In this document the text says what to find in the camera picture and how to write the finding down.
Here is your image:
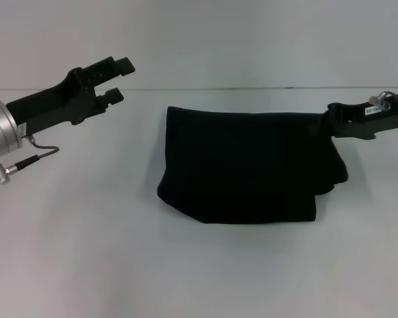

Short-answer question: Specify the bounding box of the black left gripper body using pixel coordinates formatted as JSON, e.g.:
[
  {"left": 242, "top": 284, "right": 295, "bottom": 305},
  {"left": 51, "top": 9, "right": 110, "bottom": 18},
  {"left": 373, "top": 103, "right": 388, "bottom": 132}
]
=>
[{"left": 5, "top": 67, "right": 107, "bottom": 137}]

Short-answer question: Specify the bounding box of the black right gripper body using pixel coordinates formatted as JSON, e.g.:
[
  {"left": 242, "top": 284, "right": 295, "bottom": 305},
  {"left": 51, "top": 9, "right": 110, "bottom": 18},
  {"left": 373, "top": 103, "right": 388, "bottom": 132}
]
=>
[{"left": 326, "top": 92, "right": 398, "bottom": 140}]

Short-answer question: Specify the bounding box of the black shirt with FREE print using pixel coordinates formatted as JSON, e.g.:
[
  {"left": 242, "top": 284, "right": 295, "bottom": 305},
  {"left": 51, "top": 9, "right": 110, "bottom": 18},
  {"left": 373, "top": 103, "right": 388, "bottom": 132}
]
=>
[{"left": 156, "top": 105, "right": 349, "bottom": 225}]

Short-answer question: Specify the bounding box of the pale cable connector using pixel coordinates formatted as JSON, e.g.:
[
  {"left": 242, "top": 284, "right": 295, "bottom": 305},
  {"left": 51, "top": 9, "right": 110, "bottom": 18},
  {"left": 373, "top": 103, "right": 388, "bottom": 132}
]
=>
[{"left": 368, "top": 92, "right": 391, "bottom": 111}]

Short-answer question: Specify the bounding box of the cable with silver plug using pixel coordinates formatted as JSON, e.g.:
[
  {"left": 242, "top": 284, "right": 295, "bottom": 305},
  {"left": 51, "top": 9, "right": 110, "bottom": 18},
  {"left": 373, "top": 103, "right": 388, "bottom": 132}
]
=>
[{"left": 0, "top": 134, "right": 60, "bottom": 187}]

